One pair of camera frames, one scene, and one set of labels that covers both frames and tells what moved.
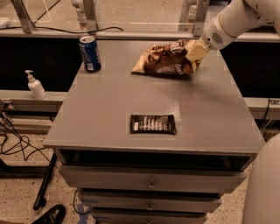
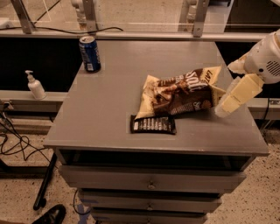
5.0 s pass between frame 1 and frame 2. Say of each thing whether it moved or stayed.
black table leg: stayed
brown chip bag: moved
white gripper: moved
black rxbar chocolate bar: stayed
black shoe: stayed
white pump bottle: stayed
